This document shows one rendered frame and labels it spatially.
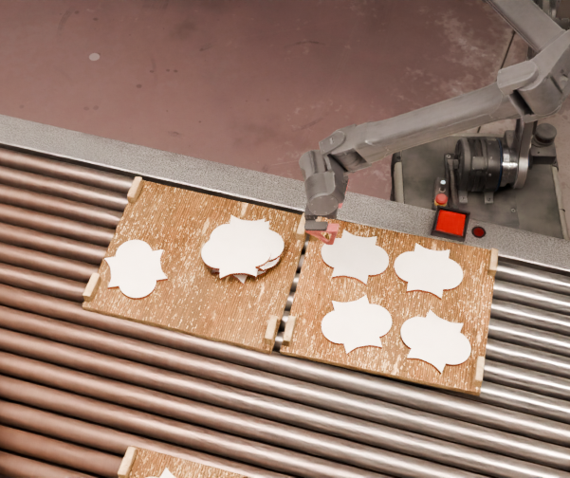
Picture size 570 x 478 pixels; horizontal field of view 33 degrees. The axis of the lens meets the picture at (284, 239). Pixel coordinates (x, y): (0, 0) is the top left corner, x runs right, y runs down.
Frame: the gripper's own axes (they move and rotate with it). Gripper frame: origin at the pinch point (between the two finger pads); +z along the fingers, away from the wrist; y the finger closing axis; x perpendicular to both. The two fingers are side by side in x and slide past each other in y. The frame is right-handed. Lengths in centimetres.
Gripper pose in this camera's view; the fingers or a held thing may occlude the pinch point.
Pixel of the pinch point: (333, 223)
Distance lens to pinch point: 198.9
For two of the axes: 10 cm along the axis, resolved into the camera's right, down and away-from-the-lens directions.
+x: 9.5, 0.2, -3.1
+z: 2.3, 6.1, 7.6
